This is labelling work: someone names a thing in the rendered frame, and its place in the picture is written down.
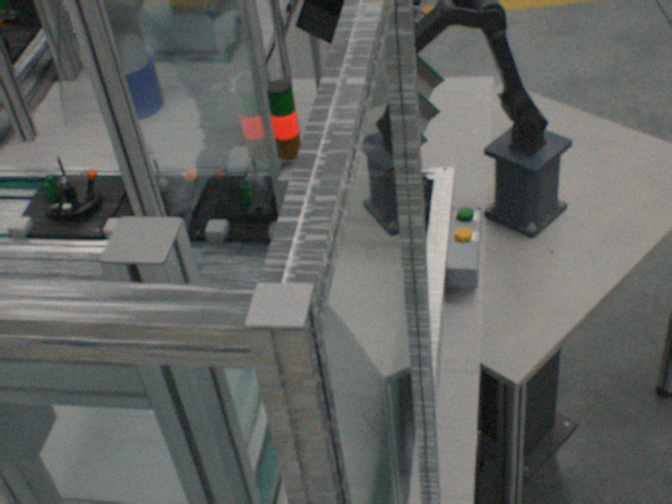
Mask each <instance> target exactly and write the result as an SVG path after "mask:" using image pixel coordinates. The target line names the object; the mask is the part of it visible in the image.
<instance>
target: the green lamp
mask: <svg viewBox="0 0 672 504"><path fill-rule="evenodd" d="M267 97H268V102H269V108H270V113H271V115H272V116H273V117H277V118H283V117H287V116H290V115H291V114H293V113H294V112H295V103H294V97H293V91H292V87H291V89H290V90H289V91H288V92H287V93H284V94H281V95H271V94H269V93H268V94H267Z"/></svg>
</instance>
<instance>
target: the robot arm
mask: <svg viewBox="0 0 672 504"><path fill-rule="evenodd" d="M453 25H459V26H464V27H469V28H480V29H481V31H482V32H483V34H484V36H485V38H486V41H487V43H488V46H489V49H490V52H491V54H492V57H493V60H494V63H495V65H496V68H497V71H498V74H499V76H500V79H501V82H502V85H503V91H502V92H501V93H498V94H497V96H498V97H499V99H500V102H501V108H502V109H503V111H504V112H505V113H506V115H507V116H508V118H509V119H510V121H511V122H512V121H513V120H514V121H513V125H512V138H511V139H512V140H513V141H512V142H511V143H510V144H509V147H511V148H513V149H515V150H518V151H520V152H523V153H525V154H527V155H530V156H532V155H533V154H535V153H536V152H537V151H538V150H540V149H541V148H542V147H543V146H545V145H546V144H547V140H544V130H546V128H547V125H548V123H549V122H548V120H547V119H546V118H545V116H544V115H543V114H542V112H541V111H540V110H539V109H538V107H537V106H536V105H535V103H534V101H533V100H532V98H531V97H530V95H529V94H528V92H527V91H526V89H525V88H524V86H523V82H522V80H521V77H520V75H519V72H518V69H517V66H516V63H515V60H514V57H513V54H512V51H511V48H510V45H509V42H508V40H507V36H506V30H507V20H506V12H505V10H504V8H503V7H502V5H501V4H500V3H499V2H498V1H497V0H439V1H438V2H437V3H436V5H435V7H434V8H433V9H432V10H431V11H429V12H428V13H427V14H426V15H425V16H424V17H423V18H422V19H421V20H419V21H418V22H417V23H416V24H415V25H414V36H415V54H416V55H417V54H418V53H420V52H421V51H422V50H423V49H424V48H425V47H426V46H427V45H429V44H430V43H431V42H432V41H433V40H434V39H435V38H436V37H438V36H439V35H440V34H441V33H442V32H443V31H444V30H445V29H447V28H448V27H449V26H453Z"/></svg>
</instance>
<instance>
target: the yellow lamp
mask: <svg viewBox="0 0 672 504"><path fill-rule="evenodd" d="M275 141H276V146H277V152H278V157H279V158H280V159H282V160H294V159H296V158H297V155H298V152H299V149H300V146H301V141H300V134H299V132H298V134H297V135H296V136H295V137H293V138H290V139H284V140H283V139H278V138H275Z"/></svg>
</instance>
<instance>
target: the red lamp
mask: <svg viewBox="0 0 672 504"><path fill-rule="evenodd" d="M271 119H272V124H273V130H274V135H275V137H276V138H278V139H283V140H284V139H290V138H293V137H295V136H296V135H297V134H298V132H299V128H298V122H297V116H296V110H295V112H294V113H293V114H291V115H290V116H287V117H283V118H277V117H273V116H271Z"/></svg>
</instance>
